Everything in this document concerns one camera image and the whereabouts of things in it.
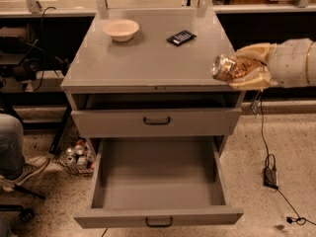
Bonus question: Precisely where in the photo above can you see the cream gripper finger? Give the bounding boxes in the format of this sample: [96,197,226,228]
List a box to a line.
[235,42,277,63]
[230,70,276,90]

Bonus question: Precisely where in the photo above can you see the orange soda can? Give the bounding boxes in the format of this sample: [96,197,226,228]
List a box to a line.
[211,54,262,83]

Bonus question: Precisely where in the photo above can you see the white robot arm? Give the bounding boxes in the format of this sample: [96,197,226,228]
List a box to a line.
[229,39,316,90]

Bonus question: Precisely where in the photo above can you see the grey drawer cabinet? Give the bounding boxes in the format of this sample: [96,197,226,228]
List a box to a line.
[61,8,244,151]

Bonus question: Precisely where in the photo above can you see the grey top drawer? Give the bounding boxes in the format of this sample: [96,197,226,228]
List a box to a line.
[72,92,241,138]

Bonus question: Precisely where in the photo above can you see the grey open middle drawer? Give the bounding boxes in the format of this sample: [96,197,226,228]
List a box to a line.
[74,137,243,228]

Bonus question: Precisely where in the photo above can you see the black snack packet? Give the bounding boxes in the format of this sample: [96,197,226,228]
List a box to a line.
[167,30,196,46]

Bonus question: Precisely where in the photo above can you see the black power adapter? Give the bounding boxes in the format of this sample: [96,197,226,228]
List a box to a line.
[263,168,278,190]

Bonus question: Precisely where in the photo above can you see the cream white bowl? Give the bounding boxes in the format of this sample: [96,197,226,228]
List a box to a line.
[102,19,139,42]

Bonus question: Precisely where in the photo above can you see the black machinery on left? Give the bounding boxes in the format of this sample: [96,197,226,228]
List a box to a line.
[0,24,70,92]

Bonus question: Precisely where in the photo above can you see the person leg in jeans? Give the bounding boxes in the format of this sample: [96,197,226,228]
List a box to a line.
[0,114,25,180]

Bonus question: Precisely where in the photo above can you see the black chair base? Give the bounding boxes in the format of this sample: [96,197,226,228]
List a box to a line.
[0,185,45,222]

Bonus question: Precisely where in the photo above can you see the black floor cable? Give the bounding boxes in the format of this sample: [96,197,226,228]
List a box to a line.
[256,89,316,226]

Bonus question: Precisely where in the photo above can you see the wire basket of cans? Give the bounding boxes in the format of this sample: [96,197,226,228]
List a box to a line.
[53,138,96,177]

